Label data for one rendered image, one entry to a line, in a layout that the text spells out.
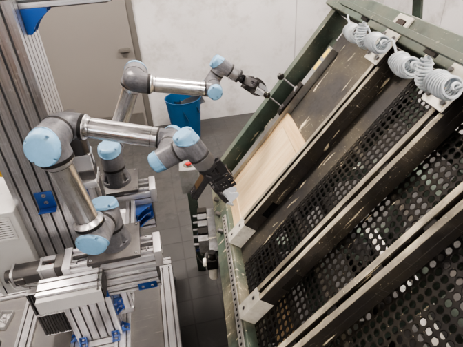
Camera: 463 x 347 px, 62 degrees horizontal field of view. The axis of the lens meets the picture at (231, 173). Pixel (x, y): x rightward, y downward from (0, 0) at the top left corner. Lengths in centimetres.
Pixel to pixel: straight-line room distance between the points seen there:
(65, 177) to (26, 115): 36
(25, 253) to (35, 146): 76
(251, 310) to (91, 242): 65
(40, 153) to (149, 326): 145
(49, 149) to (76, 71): 361
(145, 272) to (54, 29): 348
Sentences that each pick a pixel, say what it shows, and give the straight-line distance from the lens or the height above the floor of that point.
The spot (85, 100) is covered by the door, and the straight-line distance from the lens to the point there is 502.
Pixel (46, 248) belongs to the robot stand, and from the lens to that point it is 202.
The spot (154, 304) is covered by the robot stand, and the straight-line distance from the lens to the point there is 260.
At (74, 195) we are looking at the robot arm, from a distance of 146.
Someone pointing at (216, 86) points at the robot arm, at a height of 154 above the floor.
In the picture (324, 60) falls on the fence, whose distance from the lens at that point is 203.
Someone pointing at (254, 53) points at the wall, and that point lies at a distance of 506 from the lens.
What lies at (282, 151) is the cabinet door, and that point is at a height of 124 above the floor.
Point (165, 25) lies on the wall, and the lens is 479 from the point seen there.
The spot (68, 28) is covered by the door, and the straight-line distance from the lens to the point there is 480.
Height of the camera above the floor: 220
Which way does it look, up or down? 33 degrees down
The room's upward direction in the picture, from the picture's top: 3 degrees counter-clockwise
